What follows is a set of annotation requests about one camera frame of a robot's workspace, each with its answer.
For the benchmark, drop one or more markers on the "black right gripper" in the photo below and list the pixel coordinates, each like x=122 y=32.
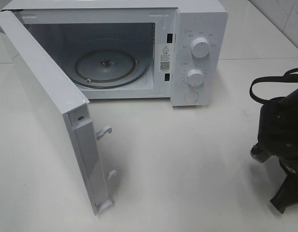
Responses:
x=278 y=135

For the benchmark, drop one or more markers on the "round door release button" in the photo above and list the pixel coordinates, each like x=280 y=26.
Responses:
x=191 y=97

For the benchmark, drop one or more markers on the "white timer knob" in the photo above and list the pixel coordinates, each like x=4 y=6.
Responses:
x=195 y=77

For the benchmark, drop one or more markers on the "white microwave door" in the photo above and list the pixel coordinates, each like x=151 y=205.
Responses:
x=60 y=108

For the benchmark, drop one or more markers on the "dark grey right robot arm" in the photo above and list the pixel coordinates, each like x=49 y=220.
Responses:
x=295 y=94

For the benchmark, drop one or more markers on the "white power knob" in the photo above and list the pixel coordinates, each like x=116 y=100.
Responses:
x=200 y=47

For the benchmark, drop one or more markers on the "white adjacent table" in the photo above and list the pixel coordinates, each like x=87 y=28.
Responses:
x=250 y=35

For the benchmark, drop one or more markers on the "white microwave oven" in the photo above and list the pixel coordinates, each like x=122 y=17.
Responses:
x=160 y=30

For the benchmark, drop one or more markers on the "glass turntable plate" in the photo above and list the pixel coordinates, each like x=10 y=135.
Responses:
x=109 y=68

